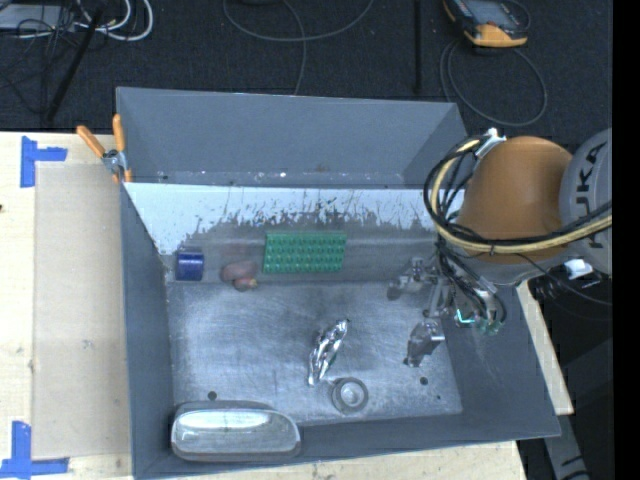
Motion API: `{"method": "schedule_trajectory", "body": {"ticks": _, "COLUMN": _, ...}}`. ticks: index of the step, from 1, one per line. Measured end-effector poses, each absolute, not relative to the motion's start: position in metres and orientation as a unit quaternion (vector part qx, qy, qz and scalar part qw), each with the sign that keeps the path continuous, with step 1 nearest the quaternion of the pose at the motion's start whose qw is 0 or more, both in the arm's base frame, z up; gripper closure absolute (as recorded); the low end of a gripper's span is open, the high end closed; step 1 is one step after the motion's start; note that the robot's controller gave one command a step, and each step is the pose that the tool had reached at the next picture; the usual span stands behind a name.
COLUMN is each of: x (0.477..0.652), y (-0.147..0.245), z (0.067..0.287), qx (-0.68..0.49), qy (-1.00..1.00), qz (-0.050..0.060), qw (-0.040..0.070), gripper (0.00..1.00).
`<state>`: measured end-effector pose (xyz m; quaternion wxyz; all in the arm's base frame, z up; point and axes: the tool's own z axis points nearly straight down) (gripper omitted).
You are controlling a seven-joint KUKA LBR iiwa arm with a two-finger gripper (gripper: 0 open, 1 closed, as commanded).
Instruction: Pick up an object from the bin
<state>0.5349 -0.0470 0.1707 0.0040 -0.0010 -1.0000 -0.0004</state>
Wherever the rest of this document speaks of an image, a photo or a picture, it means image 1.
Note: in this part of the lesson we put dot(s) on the blue cup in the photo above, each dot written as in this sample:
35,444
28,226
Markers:
189,265

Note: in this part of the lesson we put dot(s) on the red-brown toy food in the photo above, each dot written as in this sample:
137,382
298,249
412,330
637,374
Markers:
239,271

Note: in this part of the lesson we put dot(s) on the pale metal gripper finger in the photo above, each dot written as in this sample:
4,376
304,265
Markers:
422,340
407,282

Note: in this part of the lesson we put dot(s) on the clear round glass lid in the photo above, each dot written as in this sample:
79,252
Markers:
350,395

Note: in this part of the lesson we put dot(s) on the pale flat board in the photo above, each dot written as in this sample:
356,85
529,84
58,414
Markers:
75,318

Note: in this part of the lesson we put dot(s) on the grey metal bin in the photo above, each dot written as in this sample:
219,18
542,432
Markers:
250,348

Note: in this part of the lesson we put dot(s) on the green studded flat plate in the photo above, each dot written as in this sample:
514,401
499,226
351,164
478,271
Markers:
305,253

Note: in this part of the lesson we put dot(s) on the crumpled silver foil wrapper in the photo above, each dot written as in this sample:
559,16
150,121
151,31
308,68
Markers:
326,349

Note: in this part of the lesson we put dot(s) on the clear oblong plastic container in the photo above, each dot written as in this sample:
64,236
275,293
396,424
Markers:
232,430

